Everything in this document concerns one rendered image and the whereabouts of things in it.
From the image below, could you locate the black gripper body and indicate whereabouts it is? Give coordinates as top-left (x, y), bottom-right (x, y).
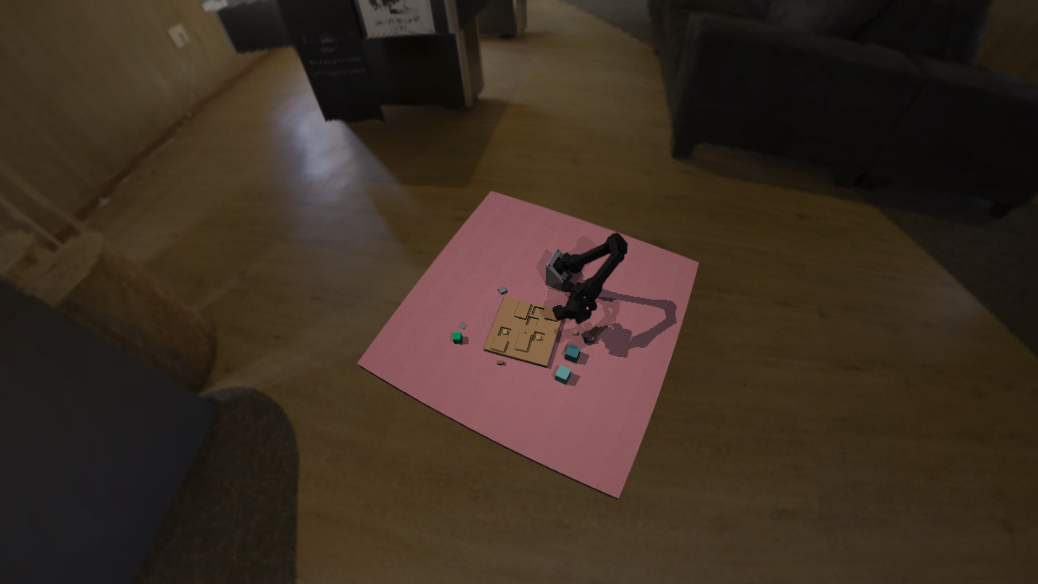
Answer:
top-left (553, 301), bottom-right (597, 321)

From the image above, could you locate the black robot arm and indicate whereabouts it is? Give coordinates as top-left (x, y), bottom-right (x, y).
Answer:
top-left (553, 233), bottom-right (628, 324)

